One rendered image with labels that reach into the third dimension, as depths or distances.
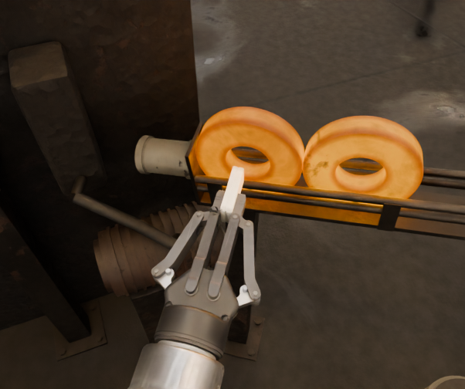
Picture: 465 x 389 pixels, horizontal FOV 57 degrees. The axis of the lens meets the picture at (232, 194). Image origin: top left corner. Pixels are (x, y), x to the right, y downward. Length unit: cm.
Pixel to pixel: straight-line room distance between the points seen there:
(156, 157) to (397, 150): 33
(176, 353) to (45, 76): 40
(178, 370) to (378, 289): 98
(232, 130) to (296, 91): 134
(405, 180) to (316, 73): 145
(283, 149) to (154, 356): 30
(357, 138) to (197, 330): 29
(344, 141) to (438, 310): 90
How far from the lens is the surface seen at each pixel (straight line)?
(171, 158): 64
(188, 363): 43
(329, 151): 56
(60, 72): 64
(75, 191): 74
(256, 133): 56
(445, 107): 199
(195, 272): 48
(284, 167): 59
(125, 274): 75
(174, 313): 45
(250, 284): 48
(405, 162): 57
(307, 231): 140
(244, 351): 120
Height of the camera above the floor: 115
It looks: 51 degrees down
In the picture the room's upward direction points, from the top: straight up
